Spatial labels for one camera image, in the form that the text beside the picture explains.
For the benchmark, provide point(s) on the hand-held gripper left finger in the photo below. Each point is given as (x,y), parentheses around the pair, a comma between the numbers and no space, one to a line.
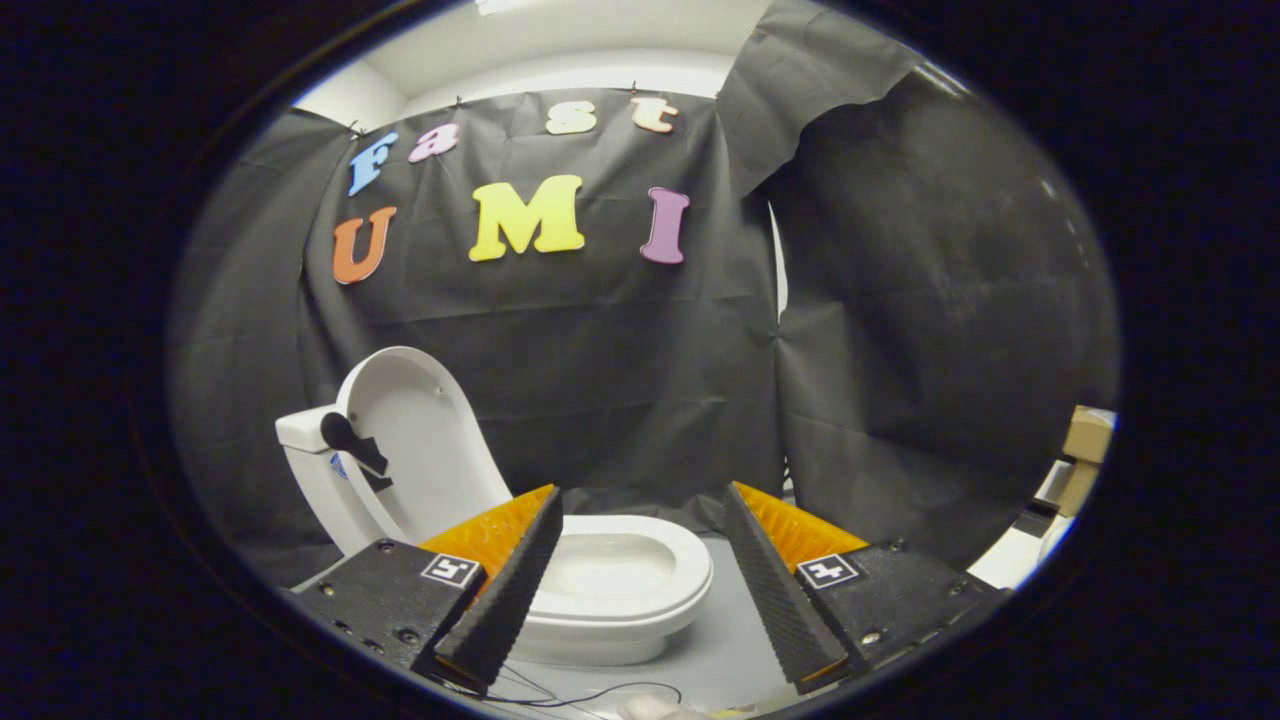
(505,595)

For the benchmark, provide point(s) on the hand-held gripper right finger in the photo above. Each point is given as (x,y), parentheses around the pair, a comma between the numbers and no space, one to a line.
(775,595)

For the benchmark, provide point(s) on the white toilet lid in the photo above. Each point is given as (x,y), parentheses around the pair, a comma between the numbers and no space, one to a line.
(430,440)

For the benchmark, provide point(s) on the white toilet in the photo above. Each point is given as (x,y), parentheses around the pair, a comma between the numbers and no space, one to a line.
(610,570)

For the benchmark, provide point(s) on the white flat panel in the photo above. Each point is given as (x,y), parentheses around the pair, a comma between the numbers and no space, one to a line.
(1010,560)

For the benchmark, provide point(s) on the black backdrop cloth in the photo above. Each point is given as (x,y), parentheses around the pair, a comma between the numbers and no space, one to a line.
(600,360)

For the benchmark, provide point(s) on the brown cardboard box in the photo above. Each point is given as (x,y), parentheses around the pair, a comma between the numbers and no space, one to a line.
(1087,440)

